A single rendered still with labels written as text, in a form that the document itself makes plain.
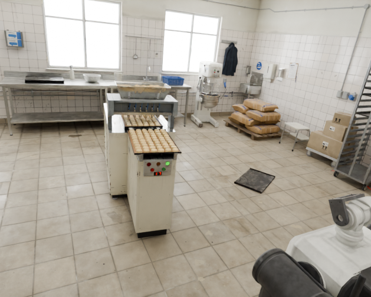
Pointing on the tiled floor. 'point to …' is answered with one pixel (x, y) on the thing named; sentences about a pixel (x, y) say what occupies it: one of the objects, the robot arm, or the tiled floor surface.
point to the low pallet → (252, 131)
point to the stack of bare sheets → (255, 180)
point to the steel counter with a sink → (16, 82)
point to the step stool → (296, 132)
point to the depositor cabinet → (120, 153)
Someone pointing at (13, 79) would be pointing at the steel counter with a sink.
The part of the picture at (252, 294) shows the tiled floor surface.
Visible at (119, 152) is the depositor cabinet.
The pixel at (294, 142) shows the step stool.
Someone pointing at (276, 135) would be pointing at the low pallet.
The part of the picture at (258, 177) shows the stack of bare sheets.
